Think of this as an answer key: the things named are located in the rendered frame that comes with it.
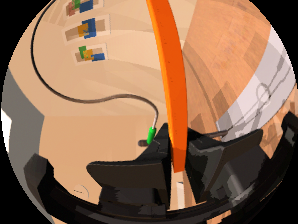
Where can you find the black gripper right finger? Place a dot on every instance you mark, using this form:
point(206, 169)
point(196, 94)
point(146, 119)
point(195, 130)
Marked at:
point(205, 158)

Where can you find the orange handle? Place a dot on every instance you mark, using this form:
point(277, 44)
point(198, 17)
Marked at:
point(173, 77)

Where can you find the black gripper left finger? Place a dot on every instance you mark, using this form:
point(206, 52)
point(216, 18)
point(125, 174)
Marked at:
point(152, 169)

